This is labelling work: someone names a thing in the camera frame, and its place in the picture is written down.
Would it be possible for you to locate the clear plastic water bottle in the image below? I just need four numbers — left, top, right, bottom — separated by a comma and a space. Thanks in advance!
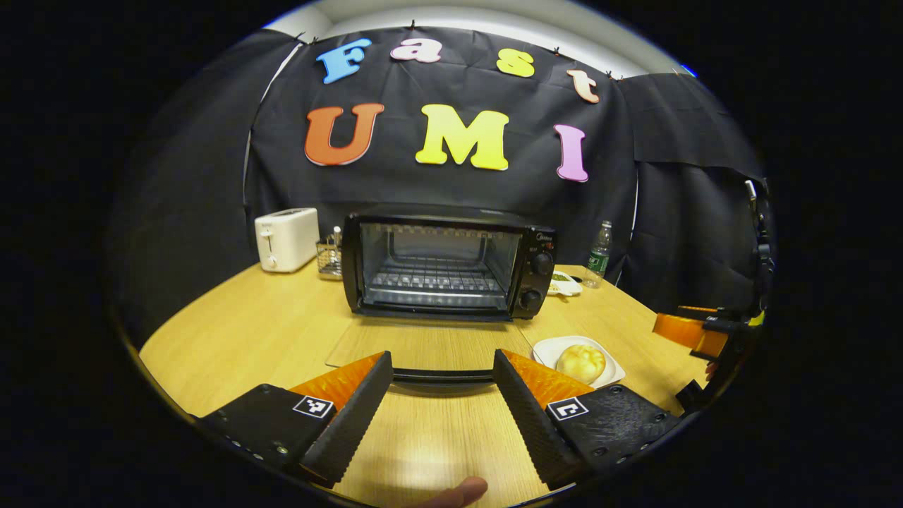
583, 220, 613, 289

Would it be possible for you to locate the black backdrop cloth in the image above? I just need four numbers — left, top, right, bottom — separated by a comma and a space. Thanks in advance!
106, 27, 777, 346

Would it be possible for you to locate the white toaster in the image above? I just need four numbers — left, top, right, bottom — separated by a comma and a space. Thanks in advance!
255, 207, 320, 274

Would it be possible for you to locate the small white snack dish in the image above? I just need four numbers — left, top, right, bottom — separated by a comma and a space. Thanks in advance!
549, 270, 583, 297

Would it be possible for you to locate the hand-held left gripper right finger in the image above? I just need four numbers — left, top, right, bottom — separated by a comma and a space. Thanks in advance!
492, 349, 683, 491

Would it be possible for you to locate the golden bread roll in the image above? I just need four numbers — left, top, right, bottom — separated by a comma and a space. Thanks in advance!
556, 344, 607, 385

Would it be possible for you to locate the black electric oven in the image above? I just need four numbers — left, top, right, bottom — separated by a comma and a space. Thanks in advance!
325, 212, 559, 387

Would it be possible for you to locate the white square plate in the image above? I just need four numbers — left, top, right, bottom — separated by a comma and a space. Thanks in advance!
531, 335, 626, 390

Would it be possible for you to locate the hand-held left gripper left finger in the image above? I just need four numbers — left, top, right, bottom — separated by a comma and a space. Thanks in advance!
196, 351, 394, 489

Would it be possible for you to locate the small metal wire holder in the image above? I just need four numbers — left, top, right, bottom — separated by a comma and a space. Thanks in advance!
316, 226, 344, 281

